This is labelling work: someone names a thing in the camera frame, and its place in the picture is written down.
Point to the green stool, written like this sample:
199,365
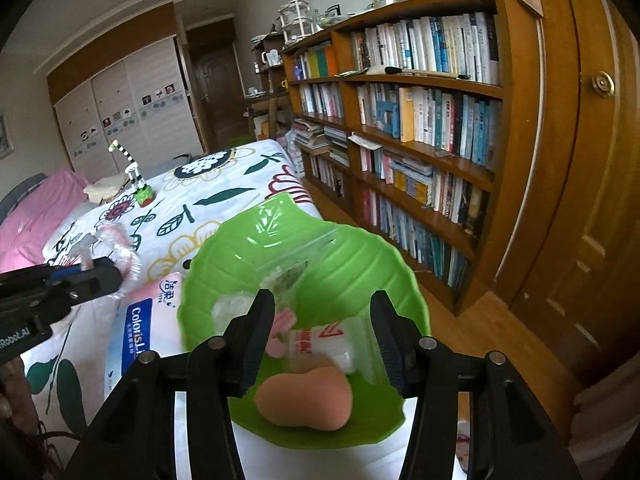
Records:
242,139

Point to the small wooden desk shelf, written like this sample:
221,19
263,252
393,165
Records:
272,75

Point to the white cotton pad pack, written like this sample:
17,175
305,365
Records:
320,345

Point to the grey bed headboard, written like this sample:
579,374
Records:
20,190

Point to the clear bag with pink items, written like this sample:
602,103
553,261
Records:
117,245

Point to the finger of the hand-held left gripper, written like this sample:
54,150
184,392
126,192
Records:
100,285
75,270

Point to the pink tube item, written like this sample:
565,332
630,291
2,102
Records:
282,327

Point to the peach makeup sponge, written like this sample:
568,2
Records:
300,400

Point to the dark wooden door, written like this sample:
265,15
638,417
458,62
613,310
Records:
220,90

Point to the pink and white tissue pack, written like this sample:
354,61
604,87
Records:
145,320

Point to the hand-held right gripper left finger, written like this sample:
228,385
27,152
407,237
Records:
255,330

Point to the green leaf-shaped plate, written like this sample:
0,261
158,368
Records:
350,270

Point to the wooden bookshelf with books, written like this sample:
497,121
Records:
425,170

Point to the white sliding door wardrobe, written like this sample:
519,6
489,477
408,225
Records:
125,100

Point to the pink pillow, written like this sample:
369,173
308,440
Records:
35,220

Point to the white mug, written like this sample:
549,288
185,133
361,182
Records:
272,58

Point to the light wooden panel door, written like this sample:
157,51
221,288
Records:
590,210

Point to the striped giraffe toy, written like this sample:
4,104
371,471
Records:
132,170

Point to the cream folded cloth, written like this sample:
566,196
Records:
105,190

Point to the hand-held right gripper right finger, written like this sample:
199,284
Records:
390,340

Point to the white plastic rack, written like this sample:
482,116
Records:
295,20

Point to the clear bag of white cotton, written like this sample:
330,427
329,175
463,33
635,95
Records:
230,310

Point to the wooden desk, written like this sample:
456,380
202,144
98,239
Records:
265,102

